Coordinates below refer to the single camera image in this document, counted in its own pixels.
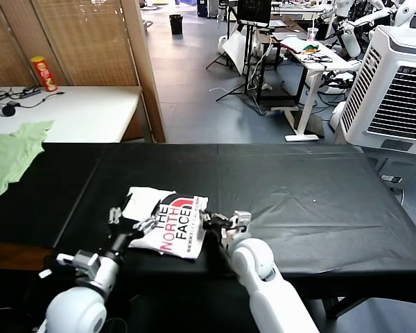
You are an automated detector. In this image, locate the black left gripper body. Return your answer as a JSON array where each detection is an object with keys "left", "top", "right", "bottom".
[{"left": 105, "top": 218, "right": 146, "bottom": 257}]

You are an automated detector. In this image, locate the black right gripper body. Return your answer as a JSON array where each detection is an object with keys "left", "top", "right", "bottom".
[{"left": 205, "top": 214, "right": 235, "bottom": 232}]

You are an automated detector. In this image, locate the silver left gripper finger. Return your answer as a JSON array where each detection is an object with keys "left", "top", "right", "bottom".
[
  {"left": 107, "top": 194, "right": 135, "bottom": 225},
  {"left": 133, "top": 199, "right": 162, "bottom": 234}
]

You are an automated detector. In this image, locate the white printed t-shirt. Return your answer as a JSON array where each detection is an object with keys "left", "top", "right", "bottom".
[{"left": 123, "top": 186, "right": 209, "bottom": 261}]

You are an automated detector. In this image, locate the black table cloth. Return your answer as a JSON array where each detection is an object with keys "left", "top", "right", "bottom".
[{"left": 0, "top": 142, "right": 416, "bottom": 302}]

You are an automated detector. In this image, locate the white side table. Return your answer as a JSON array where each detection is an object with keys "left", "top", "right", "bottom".
[{"left": 0, "top": 85, "right": 144, "bottom": 144}]

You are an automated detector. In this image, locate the light green t-shirt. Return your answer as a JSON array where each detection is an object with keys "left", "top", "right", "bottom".
[{"left": 0, "top": 120, "right": 55, "bottom": 209}]

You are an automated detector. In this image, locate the red chips can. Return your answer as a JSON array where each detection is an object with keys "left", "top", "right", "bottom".
[{"left": 30, "top": 55, "right": 59, "bottom": 92}]

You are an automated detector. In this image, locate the white leaning board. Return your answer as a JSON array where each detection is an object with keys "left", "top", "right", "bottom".
[{"left": 223, "top": 30, "right": 252, "bottom": 76}]

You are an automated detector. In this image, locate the wooden bamboo partition screen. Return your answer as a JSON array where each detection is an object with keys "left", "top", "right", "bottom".
[{"left": 0, "top": 0, "right": 167, "bottom": 144}]

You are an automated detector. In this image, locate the white standing desk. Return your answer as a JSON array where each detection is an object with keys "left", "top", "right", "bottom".
[{"left": 272, "top": 31, "right": 354, "bottom": 142}]

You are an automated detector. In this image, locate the black trash bin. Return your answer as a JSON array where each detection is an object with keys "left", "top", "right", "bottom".
[{"left": 168, "top": 13, "right": 184, "bottom": 35}]

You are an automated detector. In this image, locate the black monitor on tripod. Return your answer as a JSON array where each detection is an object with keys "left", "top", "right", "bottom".
[{"left": 206, "top": 0, "right": 273, "bottom": 101}]

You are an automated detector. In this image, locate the white air cooler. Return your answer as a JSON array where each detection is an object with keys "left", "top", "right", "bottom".
[{"left": 334, "top": 24, "right": 416, "bottom": 190}]

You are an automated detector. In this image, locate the white humanoid robot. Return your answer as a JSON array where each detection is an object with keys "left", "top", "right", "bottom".
[
  {"left": 327, "top": 0, "right": 363, "bottom": 58},
  {"left": 353, "top": 0, "right": 416, "bottom": 28}
]

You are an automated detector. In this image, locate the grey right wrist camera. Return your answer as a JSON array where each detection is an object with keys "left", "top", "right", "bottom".
[{"left": 230, "top": 210, "right": 252, "bottom": 232}]

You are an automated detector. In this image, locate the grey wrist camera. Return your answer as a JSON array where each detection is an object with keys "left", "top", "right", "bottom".
[
  {"left": 230, "top": 210, "right": 252, "bottom": 232},
  {"left": 40, "top": 251, "right": 101, "bottom": 280}
]

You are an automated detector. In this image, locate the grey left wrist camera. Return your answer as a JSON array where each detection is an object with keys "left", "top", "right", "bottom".
[{"left": 40, "top": 251, "right": 101, "bottom": 280}]

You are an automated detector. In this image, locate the thin black cable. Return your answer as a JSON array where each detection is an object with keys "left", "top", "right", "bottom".
[{"left": 0, "top": 88, "right": 65, "bottom": 109}]

